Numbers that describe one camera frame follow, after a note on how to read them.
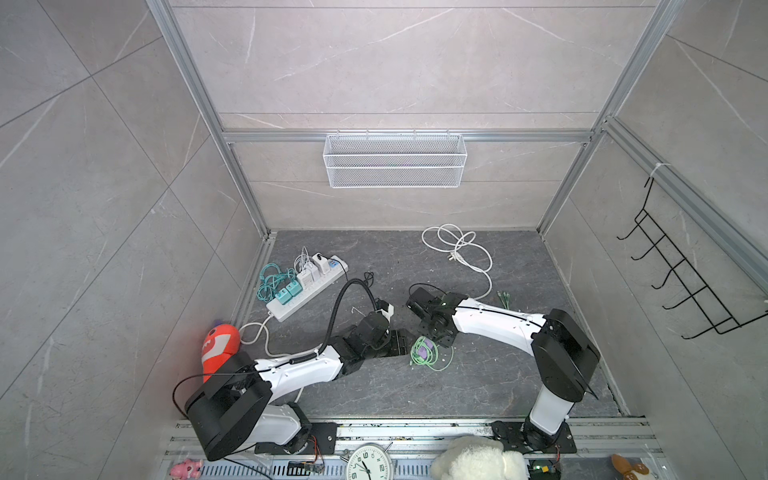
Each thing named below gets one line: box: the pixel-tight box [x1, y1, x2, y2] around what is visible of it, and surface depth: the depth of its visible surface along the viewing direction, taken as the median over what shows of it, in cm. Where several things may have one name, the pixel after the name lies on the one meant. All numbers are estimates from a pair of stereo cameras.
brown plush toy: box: [611, 454, 650, 480], surface depth 70 cm
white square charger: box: [312, 253, 330, 275], surface depth 102 cm
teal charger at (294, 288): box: [285, 279, 303, 297], surface depth 97 cm
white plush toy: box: [430, 436, 529, 480], surface depth 55 cm
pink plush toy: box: [169, 459, 203, 480], surface depth 69 cm
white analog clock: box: [346, 443, 394, 480], surface depth 68 cm
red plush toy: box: [202, 324, 241, 383], surface depth 85 cm
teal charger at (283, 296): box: [274, 287, 292, 305], surface depth 95 cm
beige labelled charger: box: [296, 271, 314, 289], surface depth 98 cm
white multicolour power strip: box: [266, 255, 349, 323], surface depth 100 cm
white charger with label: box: [304, 262, 321, 282], surface depth 100 cm
